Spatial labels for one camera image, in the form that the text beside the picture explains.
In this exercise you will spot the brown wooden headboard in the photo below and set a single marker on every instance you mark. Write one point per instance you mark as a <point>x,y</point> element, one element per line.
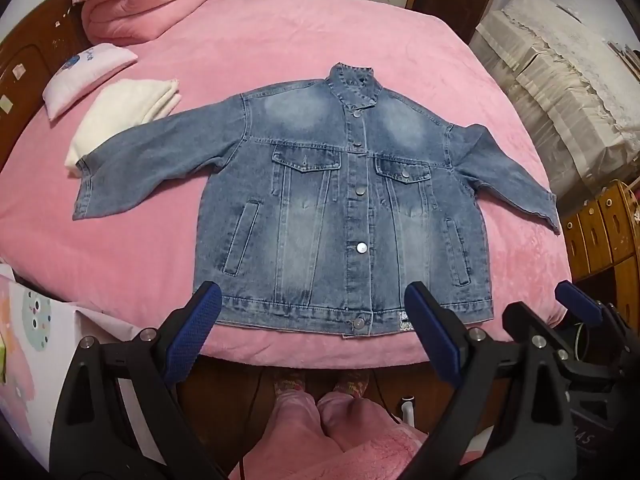
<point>30,55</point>

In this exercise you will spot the pink pajama legs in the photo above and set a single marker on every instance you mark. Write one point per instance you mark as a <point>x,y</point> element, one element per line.
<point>343,435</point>

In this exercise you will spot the lace covered stacked boxes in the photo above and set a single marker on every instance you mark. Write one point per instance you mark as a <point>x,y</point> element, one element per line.
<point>578,100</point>

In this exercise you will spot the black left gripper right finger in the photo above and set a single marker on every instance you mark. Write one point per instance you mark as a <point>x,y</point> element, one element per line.
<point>533,437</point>

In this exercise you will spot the cartoon print storage box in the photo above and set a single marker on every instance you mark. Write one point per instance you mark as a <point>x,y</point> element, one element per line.
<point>40,336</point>

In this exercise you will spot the folded cream white garment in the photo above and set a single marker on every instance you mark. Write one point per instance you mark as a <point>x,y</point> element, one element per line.
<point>125,104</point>

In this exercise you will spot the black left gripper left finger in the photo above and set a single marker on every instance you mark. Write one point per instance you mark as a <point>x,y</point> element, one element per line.
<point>92,436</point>

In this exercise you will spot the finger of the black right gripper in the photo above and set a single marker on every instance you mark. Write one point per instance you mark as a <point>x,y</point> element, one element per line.
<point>521,323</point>
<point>591,312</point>

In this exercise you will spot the blue denim jacket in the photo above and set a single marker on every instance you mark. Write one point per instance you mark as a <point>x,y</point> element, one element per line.
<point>325,199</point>

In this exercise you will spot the small pink pillow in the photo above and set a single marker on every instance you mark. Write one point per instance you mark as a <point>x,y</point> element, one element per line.
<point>81,74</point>

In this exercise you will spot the wooden drawer cabinet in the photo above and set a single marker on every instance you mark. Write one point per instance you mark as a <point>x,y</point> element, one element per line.
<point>602,243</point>

